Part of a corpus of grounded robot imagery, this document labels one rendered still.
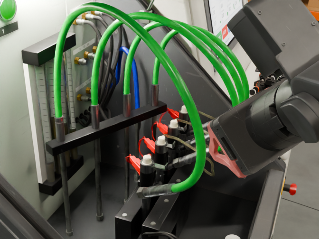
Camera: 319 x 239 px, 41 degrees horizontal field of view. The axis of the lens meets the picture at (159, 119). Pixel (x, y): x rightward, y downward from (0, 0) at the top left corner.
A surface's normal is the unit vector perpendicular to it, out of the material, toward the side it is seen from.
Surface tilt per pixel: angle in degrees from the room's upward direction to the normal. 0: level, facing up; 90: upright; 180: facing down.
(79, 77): 90
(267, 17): 54
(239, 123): 46
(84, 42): 90
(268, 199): 0
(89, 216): 0
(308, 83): 121
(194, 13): 76
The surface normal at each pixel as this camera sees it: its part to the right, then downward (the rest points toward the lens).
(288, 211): 0.04, -0.88
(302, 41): -0.03, -0.07
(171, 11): -0.37, 0.44
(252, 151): 0.29, -0.28
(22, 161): 0.93, 0.20
